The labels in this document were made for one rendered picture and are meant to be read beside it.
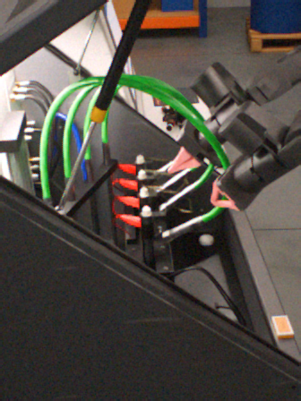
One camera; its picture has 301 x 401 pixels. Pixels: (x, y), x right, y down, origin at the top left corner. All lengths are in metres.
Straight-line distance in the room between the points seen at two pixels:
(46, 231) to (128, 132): 0.69
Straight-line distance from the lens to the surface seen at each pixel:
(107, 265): 0.87
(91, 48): 1.45
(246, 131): 0.91
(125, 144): 1.50
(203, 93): 1.09
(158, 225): 1.41
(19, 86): 1.42
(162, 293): 0.91
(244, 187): 0.99
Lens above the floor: 1.76
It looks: 32 degrees down
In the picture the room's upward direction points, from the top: 4 degrees counter-clockwise
